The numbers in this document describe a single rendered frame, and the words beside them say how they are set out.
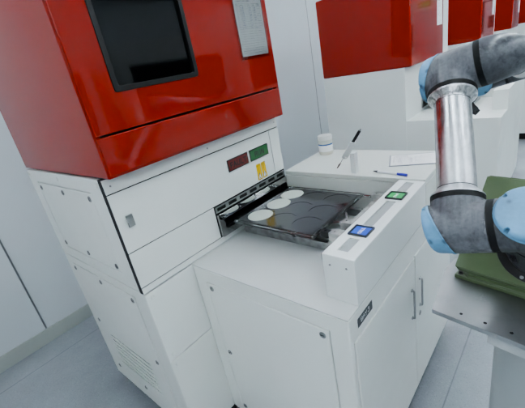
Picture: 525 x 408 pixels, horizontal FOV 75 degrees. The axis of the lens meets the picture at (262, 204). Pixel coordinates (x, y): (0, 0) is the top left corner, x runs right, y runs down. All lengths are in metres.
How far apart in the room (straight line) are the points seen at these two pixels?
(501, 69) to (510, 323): 0.59
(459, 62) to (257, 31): 0.74
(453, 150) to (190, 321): 1.03
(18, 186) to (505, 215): 2.41
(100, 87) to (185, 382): 1.07
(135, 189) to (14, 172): 1.49
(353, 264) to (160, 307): 0.69
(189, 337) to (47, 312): 1.53
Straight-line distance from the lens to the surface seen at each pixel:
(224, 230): 1.36
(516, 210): 0.83
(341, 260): 0.90
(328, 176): 1.50
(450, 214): 0.86
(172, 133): 1.14
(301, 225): 1.21
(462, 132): 0.96
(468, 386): 1.91
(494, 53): 1.03
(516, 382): 1.21
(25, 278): 2.67
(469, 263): 1.06
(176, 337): 1.37
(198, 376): 1.53
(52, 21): 1.04
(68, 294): 2.79
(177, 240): 1.24
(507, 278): 1.03
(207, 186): 1.29
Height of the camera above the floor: 1.44
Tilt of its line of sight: 22 degrees down
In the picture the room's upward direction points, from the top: 11 degrees counter-clockwise
